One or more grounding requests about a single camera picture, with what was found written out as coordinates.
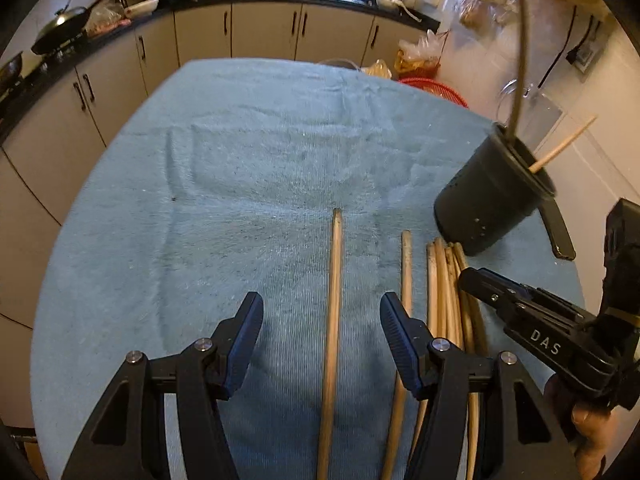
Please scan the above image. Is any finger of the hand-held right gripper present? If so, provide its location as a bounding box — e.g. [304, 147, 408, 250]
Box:
[459, 267, 597, 332]

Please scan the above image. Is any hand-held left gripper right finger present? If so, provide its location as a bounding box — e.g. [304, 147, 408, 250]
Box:
[379, 292, 583, 480]

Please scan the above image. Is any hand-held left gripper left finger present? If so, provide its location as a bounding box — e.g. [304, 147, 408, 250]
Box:
[61, 291, 264, 480]

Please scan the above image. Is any bundle of wooden chopsticks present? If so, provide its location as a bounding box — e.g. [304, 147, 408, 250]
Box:
[411, 237, 490, 480]

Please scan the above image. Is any long wooden chopstick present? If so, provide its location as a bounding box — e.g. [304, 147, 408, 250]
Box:
[507, 0, 530, 142]
[528, 116, 599, 174]
[316, 208, 345, 480]
[381, 230, 414, 480]

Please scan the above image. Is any black chopstick holder cup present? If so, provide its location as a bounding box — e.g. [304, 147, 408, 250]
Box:
[433, 122, 557, 257]

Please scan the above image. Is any person's right hand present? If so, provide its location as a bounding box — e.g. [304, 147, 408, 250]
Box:
[545, 375, 622, 480]

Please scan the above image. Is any black smartphone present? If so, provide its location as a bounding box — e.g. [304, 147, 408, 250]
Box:
[542, 199, 577, 261]

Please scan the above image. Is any blue towel table cover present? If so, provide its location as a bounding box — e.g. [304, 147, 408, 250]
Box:
[30, 58, 585, 480]

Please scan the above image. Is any clear glass mug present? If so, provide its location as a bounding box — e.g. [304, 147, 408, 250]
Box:
[497, 78, 567, 155]

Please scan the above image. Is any red plastic basket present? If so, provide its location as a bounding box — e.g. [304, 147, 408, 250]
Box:
[399, 77, 470, 109]

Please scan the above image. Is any clear plastic bag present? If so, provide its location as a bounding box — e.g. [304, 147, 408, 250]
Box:
[395, 29, 447, 77]

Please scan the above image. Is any yellow plastic bag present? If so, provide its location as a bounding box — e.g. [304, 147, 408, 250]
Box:
[360, 59, 394, 79]

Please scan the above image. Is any white ladle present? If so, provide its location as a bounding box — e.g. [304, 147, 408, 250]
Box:
[376, 0, 424, 24]

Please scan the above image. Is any black kitchen countertop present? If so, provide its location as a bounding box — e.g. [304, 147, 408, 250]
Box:
[0, 0, 442, 143]

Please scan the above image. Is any packaged food on counter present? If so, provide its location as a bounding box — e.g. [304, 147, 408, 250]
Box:
[86, 4, 133, 37]

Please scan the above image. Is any dark frying pan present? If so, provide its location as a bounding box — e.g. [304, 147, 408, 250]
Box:
[0, 53, 24, 97]

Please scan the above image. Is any black wok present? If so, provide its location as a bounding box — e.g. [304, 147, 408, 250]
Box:
[31, 0, 92, 56]

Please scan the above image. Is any black power cable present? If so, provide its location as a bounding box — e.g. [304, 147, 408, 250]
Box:
[538, 6, 602, 92]

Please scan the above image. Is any wall socket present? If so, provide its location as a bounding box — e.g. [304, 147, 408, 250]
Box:
[574, 40, 600, 70]

